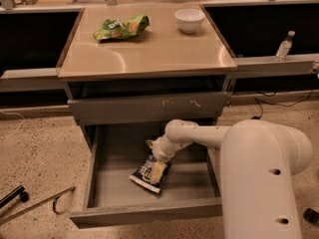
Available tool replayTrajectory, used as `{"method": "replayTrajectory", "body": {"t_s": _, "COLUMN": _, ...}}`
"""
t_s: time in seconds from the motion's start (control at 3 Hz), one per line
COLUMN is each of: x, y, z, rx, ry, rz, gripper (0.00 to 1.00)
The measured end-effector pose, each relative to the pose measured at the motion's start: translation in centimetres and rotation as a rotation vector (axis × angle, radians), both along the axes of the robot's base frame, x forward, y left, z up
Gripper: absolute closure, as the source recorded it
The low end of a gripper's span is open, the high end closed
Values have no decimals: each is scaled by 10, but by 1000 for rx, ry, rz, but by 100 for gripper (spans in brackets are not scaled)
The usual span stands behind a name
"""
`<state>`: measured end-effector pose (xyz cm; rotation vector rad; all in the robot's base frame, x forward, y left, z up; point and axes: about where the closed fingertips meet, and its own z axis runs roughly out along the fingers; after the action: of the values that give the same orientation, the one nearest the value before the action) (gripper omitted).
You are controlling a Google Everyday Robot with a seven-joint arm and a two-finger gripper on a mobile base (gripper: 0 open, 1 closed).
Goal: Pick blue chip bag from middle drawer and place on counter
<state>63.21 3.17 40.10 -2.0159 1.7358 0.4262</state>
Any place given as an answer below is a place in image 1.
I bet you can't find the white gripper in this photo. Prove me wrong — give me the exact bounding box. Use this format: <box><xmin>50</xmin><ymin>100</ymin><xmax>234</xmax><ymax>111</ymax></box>
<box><xmin>146</xmin><ymin>134</ymin><xmax>190</xmax><ymax>184</ymax></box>

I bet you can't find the blue chip bag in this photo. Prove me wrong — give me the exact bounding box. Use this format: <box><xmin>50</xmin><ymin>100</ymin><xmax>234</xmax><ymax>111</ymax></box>
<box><xmin>129</xmin><ymin>153</ymin><xmax>170</xmax><ymax>193</ymax></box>

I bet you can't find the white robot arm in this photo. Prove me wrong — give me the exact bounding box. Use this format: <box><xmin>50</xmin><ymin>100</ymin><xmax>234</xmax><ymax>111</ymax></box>
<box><xmin>148</xmin><ymin>119</ymin><xmax>313</xmax><ymax>239</ymax></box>

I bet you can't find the open middle drawer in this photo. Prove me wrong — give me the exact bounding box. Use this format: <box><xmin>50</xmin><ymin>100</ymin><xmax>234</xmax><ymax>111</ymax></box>
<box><xmin>71</xmin><ymin>122</ymin><xmax>221</xmax><ymax>229</ymax></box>

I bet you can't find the closed top drawer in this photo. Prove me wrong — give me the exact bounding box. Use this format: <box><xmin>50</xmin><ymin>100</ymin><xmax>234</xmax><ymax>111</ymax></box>
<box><xmin>68</xmin><ymin>92</ymin><xmax>226</xmax><ymax>125</ymax></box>

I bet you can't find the grey drawer cabinet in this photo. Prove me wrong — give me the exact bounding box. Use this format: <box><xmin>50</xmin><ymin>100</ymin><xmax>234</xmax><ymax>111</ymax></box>
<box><xmin>56</xmin><ymin>2</ymin><xmax>238</xmax><ymax>230</ymax></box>

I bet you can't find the green chip bag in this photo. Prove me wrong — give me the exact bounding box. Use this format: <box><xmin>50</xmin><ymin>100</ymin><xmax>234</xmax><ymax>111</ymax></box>
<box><xmin>93</xmin><ymin>15</ymin><xmax>150</xmax><ymax>41</ymax></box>

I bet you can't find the black pole with wheel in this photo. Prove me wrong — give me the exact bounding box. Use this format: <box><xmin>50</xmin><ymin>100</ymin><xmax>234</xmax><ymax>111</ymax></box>
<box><xmin>0</xmin><ymin>185</ymin><xmax>29</xmax><ymax>209</ymax></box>

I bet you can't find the white bowl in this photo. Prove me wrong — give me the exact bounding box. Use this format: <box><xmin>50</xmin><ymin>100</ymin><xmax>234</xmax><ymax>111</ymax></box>
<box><xmin>174</xmin><ymin>9</ymin><xmax>205</xmax><ymax>34</ymax></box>

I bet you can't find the metal rod on floor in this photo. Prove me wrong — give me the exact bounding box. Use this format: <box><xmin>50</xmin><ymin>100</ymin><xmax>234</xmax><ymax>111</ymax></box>
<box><xmin>0</xmin><ymin>186</ymin><xmax>76</xmax><ymax>226</ymax></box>

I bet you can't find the black wheel at right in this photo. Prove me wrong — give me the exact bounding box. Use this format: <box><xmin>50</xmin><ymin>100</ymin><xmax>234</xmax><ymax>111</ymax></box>
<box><xmin>303</xmin><ymin>208</ymin><xmax>319</xmax><ymax>225</ymax></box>

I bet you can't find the clear water bottle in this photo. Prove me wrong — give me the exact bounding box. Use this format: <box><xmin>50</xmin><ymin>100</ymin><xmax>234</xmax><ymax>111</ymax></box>
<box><xmin>275</xmin><ymin>31</ymin><xmax>295</xmax><ymax>61</ymax></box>

